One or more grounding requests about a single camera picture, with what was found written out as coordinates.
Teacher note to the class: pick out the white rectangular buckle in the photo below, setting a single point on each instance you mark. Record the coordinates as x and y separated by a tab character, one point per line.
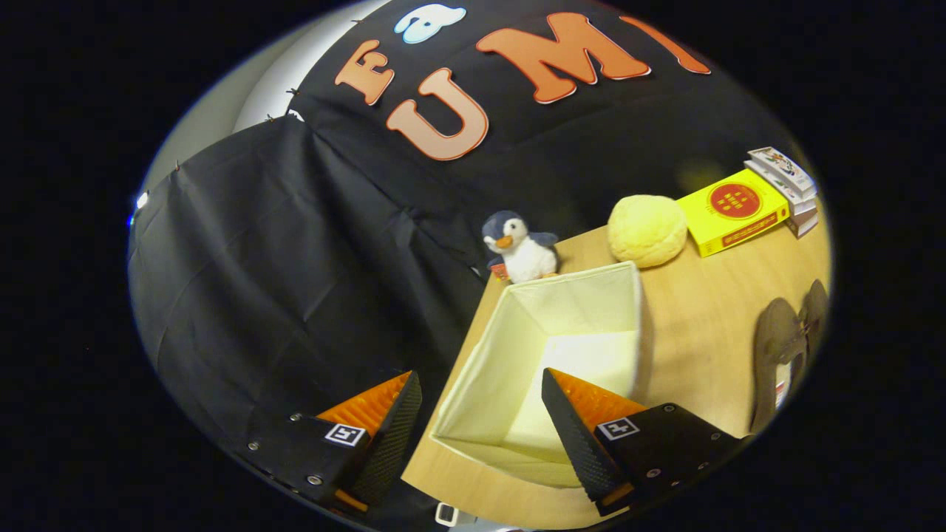
446	514

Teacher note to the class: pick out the brown suede shoe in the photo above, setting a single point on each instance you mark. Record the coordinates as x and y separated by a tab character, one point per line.
772	340
817	310

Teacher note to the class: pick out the yellow round plush bread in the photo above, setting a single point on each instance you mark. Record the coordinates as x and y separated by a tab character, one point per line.
647	229

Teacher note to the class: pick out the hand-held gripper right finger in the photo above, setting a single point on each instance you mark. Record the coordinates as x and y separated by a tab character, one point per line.
576	443

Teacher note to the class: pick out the ceiling light panel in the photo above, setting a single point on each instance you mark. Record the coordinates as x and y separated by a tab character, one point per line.
139	205

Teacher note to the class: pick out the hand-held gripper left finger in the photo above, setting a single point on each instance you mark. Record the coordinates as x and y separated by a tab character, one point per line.
392	436

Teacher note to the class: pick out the brown-edged book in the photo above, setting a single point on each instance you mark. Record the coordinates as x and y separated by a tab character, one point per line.
804	224

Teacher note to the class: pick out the yellow book red circle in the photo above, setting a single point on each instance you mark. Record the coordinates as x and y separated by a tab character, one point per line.
732	210

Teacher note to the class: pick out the penguin plush toy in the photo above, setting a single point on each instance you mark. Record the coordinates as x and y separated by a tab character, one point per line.
521	251

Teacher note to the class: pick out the beige fabric storage box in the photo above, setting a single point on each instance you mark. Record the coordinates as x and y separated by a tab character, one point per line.
510	355

